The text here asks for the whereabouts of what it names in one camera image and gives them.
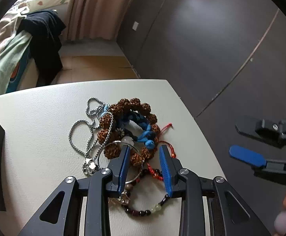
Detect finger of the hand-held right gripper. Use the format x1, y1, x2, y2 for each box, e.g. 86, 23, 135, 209
229, 145, 286, 177
235, 115, 285, 149

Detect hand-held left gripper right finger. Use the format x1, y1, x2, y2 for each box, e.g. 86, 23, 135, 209
159, 145, 273, 236

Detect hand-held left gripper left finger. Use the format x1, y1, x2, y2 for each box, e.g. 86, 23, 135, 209
17, 145, 131, 236

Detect red string bracelet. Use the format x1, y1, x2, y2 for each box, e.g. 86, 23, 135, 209
147, 123, 176, 180

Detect amber charm bracelet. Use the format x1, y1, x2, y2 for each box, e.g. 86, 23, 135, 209
109, 177, 140, 206

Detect silver bangle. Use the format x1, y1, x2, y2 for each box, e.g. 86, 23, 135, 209
98, 140, 148, 183

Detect silver chain necklace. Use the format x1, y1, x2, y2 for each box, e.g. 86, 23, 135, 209
69, 98, 111, 177

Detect blue braided cord bracelet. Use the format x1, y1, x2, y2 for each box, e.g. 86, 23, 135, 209
101, 104, 158, 150

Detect dark red bead bracelet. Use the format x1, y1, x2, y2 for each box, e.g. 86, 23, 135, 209
122, 170, 170, 217

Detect brown seed bead bracelet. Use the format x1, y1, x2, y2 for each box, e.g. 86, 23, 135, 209
97, 98, 161, 166

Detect dark grey wardrobe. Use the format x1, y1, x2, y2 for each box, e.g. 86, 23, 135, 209
117, 0, 286, 153

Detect cardboard sheet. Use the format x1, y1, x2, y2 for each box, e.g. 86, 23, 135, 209
52, 55, 140, 84

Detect black garment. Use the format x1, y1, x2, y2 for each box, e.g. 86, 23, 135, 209
20, 10, 67, 85

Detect green bed sheet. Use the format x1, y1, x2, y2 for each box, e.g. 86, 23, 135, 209
0, 33, 33, 99

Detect pink curtain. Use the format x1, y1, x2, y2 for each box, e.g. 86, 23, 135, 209
65, 0, 143, 41

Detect beige quilt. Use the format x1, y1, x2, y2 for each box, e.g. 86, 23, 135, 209
0, 5, 28, 72

